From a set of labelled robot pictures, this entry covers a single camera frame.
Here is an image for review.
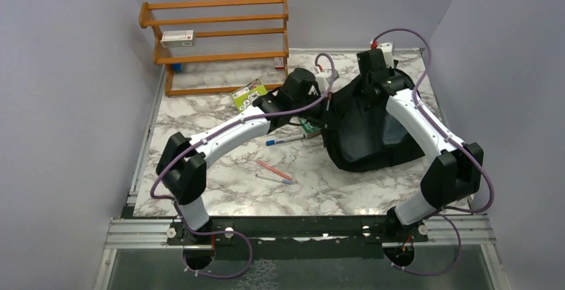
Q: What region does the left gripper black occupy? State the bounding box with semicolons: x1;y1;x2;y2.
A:
290;90;343;129

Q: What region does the yellow-green treehouse book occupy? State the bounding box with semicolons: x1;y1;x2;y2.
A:
231;79;268;112

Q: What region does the black student backpack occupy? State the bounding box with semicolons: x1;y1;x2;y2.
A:
321;75;424;173

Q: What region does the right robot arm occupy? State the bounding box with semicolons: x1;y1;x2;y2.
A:
356;48;484;241

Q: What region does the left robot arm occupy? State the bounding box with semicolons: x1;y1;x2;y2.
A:
155;68;338;244

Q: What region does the small red white box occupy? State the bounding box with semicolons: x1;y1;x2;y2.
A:
274;57;284;69

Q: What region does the blue capped marker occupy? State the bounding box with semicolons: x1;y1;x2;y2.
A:
265;134;306;146

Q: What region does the orange pen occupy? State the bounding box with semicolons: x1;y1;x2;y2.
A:
256;160;293;181

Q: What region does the white blue marker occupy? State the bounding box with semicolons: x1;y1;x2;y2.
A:
255;173;294;185

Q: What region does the white red box on shelf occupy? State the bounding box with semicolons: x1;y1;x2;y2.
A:
160;30;194;48

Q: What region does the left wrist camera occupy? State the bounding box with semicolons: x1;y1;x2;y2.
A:
313;64;340;95

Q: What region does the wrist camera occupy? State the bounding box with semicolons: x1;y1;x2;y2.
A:
313;64;340;95
376;43;394;68

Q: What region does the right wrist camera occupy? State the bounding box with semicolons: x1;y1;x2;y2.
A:
376;43;394;68

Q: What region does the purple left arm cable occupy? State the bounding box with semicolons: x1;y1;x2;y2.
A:
150;53;338;279

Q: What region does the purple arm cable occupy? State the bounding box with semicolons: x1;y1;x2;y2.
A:
370;28;495;277
150;53;338;279

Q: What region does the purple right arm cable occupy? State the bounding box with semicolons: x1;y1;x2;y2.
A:
370;28;495;277

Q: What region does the black mounting rail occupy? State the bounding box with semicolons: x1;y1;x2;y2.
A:
121;206;429;260

